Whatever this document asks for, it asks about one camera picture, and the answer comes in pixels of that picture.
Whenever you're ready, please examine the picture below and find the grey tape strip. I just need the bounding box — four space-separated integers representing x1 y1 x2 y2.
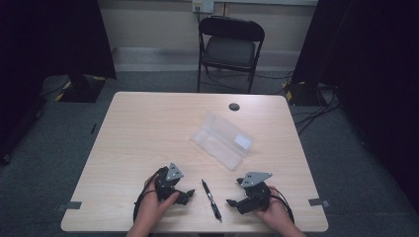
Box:
55 200 83 213
307 197 331 208

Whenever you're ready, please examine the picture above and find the thin black floor cable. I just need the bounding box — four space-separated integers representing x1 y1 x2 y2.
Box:
201 69 294 96

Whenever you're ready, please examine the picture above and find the person's right hand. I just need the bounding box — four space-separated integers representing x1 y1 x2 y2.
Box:
255 186 294 229

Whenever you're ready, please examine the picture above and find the right hand-held gripper black cable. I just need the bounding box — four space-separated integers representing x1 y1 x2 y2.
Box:
270 187 295 225

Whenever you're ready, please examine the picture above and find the hand-held gripper black cable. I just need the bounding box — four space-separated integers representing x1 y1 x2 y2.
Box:
132 167 167 225
270 187 295 225

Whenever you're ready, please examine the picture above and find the white wall outlet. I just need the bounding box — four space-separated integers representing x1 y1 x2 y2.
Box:
192 0 215 15

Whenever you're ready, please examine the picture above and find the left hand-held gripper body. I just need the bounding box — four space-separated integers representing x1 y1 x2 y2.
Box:
154 162 188 202

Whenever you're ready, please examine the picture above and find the bundle of black floor cables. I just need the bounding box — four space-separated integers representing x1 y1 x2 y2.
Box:
292 83 344 136

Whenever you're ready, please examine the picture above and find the person's left hand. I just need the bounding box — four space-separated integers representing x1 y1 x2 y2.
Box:
135 179 181 229

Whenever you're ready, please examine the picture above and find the left hand-held gripper black cable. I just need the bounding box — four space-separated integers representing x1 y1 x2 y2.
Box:
132 167 167 225

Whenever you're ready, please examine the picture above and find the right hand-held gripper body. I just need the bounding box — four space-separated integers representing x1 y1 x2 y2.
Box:
235 171 274 213

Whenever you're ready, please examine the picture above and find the black pen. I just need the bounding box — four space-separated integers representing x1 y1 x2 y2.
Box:
201 179 223 223

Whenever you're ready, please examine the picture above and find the dark curtain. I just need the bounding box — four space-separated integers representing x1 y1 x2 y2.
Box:
0 0 118 166
291 0 419 213

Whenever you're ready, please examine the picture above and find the clear plastic pencil case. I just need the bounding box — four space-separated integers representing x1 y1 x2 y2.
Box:
190 110 255 172

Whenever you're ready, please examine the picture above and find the black stand base yellow tape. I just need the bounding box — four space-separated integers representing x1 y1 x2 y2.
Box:
282 79 332 108
54 74 108 104

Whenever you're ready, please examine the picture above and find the black folding chair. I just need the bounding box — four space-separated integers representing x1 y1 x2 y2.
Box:
197 15 266 95

